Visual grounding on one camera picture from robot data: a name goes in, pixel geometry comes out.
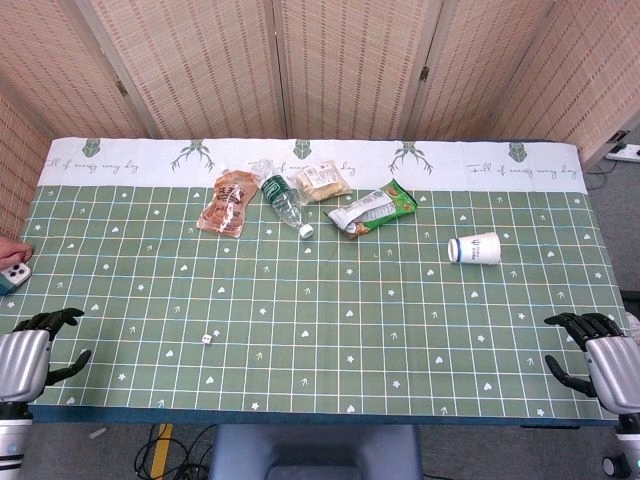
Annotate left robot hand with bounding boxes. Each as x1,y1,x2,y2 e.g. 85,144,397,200
0,307,93,404

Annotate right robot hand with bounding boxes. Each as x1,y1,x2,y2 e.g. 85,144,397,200
543,312,640,416

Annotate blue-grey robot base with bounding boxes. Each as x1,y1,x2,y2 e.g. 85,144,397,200
207,424,422,480

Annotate smartphone in teal case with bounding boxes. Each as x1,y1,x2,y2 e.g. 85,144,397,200
0,264,33,296

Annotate person's hand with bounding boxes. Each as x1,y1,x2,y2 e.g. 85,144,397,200
0,237,33,268

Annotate yellow floor tape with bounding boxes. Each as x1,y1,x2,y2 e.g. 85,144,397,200
149,423,174,479

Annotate white paper cup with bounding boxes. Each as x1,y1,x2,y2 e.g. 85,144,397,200
447,231,502,266

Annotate white power strip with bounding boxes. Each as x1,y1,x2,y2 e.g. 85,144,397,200
603,143,640,162

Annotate orange sauce pouch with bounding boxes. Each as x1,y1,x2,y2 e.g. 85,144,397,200
195,164,257,239

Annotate green and silver snack bag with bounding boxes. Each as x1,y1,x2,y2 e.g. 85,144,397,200
327,178,419,241

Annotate green grid tablecloth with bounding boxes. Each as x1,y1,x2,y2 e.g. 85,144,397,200
0,135,634,426

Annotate clear plastic water bottle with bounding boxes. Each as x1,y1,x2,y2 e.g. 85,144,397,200
249,158,315,239

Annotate clear bag of biscuits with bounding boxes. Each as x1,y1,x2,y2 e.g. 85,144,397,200
294,159,352,204

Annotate woven folding screen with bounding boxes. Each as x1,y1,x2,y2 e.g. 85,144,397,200
0,0,640,241

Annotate black floor cables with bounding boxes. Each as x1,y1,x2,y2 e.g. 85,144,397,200
135,423,217,480

